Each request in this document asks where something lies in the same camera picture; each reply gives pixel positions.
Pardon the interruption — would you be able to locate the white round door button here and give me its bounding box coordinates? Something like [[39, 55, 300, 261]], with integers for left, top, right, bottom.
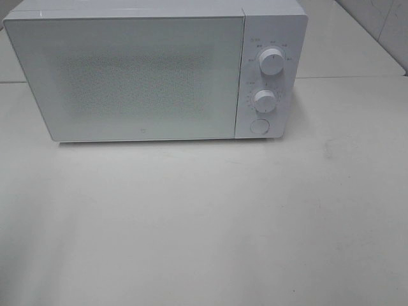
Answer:
[[250, 119, 270, 135]]

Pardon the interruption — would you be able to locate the white timer knob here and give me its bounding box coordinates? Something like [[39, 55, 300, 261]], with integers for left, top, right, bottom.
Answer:
[[252, 89, 277, 113]]

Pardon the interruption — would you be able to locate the white microwave oven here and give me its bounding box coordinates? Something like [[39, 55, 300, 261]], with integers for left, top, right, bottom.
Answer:
[[3, 1, 308, 141]]

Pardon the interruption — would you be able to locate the white microwave door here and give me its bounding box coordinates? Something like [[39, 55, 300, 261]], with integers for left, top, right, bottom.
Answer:
[[5, 17, 244, 142]]

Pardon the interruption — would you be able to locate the white upper power knob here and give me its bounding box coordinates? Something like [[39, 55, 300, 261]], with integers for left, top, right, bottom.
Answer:
[[258, 46, 285, 76]]

